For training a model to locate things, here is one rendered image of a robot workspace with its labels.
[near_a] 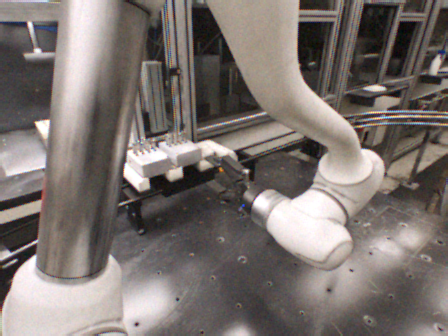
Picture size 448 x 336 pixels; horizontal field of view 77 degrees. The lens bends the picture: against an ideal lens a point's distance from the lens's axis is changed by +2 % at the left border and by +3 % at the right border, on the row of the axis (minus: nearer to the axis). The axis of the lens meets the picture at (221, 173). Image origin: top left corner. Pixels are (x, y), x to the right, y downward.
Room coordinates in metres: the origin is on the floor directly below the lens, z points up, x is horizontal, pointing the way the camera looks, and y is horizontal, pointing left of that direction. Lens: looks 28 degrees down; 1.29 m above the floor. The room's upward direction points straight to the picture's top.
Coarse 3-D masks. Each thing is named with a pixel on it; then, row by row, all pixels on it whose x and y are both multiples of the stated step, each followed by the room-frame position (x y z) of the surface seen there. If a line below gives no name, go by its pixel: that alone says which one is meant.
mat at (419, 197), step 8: (440, 160) 2.66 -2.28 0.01; (432, 168) 2.48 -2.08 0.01; (440, 168) 2.48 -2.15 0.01; (416, 176) 2.31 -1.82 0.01; (424, 176) 2.31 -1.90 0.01; (432, 176) 2.31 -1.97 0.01; (424, 184) 2.17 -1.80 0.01; (432, 184) 2.17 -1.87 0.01; (392, 192) 2.03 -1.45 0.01; (400, 192) 2.03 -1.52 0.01; (408, 192) 2.03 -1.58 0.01; (416, 192) 2.03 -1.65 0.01; (424, 192) 2.03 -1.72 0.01; (408, 200) 1.91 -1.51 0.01; (416, 200) 1.91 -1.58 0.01; (424, 200) 1.91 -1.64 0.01; (440, 200) 1.91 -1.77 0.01; (424, 208) 1.80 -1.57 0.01
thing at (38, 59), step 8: (32, 24) 0.97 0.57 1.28; (32, 32) 0.96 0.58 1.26; (32, 40) 0.96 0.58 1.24; (40, 48) 0.97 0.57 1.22; (24, 56) 0.92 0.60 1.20; (32, 56) 0.94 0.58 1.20; (40, 56) 0.95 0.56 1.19; (48, 56) 0.96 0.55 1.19; (32, 64) 0.93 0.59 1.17; (40, 64) 0.94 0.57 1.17; (48, 64) 0.96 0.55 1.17
